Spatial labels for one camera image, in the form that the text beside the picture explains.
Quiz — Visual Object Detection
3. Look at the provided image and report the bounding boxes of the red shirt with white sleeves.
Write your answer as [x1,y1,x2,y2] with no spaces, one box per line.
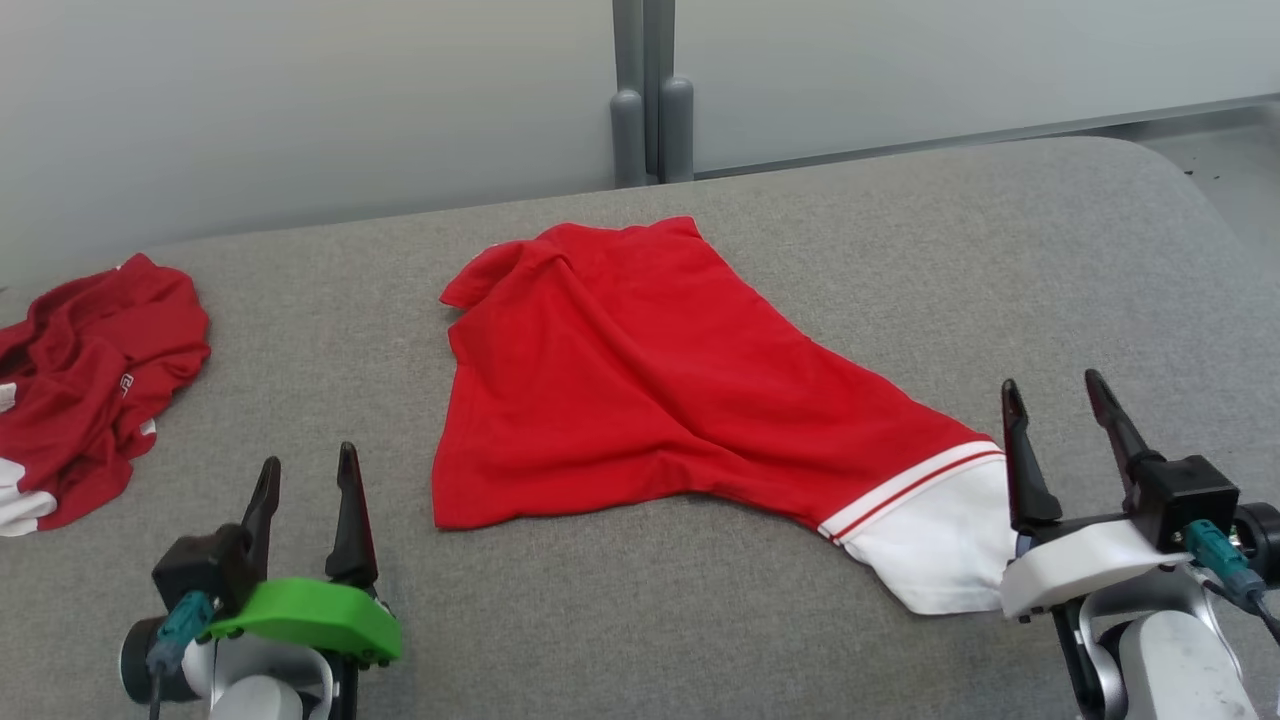
[432,215,1021,616]

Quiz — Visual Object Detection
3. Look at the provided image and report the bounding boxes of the grey partition base rail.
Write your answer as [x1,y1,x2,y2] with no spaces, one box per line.
[693,95,1280,181]

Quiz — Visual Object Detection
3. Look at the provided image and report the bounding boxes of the red shorts with white stripe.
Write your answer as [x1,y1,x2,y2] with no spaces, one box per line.
[0,252,213,538]

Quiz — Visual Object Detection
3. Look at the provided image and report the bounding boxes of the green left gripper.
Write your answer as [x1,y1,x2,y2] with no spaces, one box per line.
[205,442,404,669]

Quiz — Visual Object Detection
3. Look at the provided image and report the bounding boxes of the grey metal partition post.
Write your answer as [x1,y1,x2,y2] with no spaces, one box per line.
[610,0,647,189]
[645,0,696,185]

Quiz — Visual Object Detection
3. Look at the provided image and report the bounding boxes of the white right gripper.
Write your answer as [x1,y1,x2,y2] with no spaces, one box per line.
[999,369,1198,621]

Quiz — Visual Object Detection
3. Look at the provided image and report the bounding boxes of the left black cable teal plug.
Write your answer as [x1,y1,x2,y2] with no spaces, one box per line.
[146,590,216,720]

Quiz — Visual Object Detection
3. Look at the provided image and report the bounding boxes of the frosted partition panel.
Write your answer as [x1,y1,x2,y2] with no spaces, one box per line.
[0,0,617,291]
[690,0,1280,177]

